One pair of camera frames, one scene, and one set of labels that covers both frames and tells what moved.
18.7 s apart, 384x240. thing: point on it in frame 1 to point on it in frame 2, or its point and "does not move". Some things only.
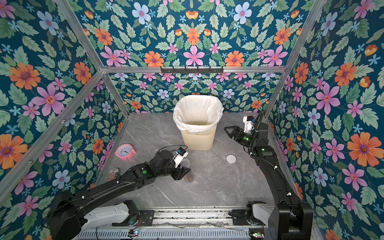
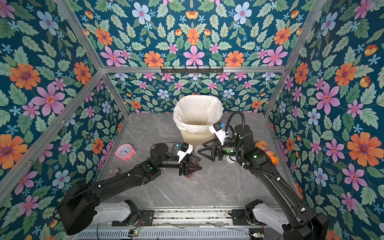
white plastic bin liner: [197, 113] does not move
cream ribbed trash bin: [199, 141] does not move
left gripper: [180, 172] to [183, 167]
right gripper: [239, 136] to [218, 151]
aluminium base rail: [181, 223] does not move
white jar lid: [231, 159] does not move
